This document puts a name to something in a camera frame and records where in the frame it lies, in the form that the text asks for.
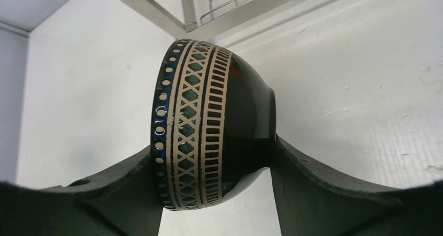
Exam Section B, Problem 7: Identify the steel two-tier dish rack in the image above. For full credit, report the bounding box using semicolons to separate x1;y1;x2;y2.
98;0;371;41

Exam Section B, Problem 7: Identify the brown dish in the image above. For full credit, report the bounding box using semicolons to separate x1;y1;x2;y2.
150;39;276;211

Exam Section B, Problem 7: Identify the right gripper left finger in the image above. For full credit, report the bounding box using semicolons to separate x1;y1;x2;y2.
1;148;162;235

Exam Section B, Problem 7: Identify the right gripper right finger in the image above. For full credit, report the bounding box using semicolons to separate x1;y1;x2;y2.
271;138;442;235

